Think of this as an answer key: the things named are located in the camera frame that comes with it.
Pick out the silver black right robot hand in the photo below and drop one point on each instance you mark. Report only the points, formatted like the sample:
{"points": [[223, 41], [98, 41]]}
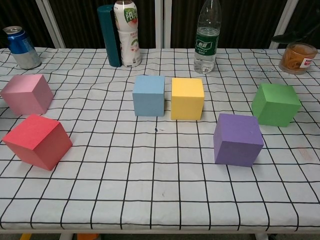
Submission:
{"points": [[287, 38]]}

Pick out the green foam cube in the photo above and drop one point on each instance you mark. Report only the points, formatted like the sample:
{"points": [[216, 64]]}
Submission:
{"points": [[275, 105]]}

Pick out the purple foam cube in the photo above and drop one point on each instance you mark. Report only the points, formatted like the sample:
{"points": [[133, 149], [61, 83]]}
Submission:
{"points": [[237, 140]]}

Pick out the yellow foam cube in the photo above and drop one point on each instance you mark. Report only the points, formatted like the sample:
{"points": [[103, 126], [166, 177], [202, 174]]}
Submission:
{"points": [[187, 100]]}

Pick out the light blue foam cube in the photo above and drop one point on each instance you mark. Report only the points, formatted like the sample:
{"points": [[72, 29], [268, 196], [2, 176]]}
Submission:
{"points": [[148, 96]]}

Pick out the pink foam cube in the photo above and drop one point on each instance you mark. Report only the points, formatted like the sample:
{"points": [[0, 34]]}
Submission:
{"points": [[25, 95]]}

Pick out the red foam cube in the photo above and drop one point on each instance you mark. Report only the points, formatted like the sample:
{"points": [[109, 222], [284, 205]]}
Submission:
{"points": [[37, 140]]}

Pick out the clear water bottle green label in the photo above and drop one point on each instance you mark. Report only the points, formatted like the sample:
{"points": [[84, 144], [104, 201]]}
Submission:
{"points": [[206, 45]]}

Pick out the white drink bottle yellow cap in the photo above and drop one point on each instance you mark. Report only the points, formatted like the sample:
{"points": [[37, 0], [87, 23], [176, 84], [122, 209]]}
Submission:
{"points": [[128, 37]]}

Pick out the teal box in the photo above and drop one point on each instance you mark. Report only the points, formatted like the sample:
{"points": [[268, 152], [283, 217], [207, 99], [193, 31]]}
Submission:
{"points": [[107, 35]]}

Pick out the white black checkered tablecloth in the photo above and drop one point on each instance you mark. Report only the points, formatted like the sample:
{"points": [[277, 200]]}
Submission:
{"points": [[150, 187]]}

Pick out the blue silver soda can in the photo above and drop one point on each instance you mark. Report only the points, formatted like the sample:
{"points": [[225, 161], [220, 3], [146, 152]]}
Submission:
{"points": [[22, 48]]}

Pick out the yellow floor tape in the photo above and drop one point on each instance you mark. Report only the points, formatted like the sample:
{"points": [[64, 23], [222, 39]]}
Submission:
{"points": [[25, 237]]}

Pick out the dark partition panel white frame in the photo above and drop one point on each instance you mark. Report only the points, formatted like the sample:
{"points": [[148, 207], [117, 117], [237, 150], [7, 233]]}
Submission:
{"points": [[20, 15], [245, 22], [80, 22], [307, 12]]}

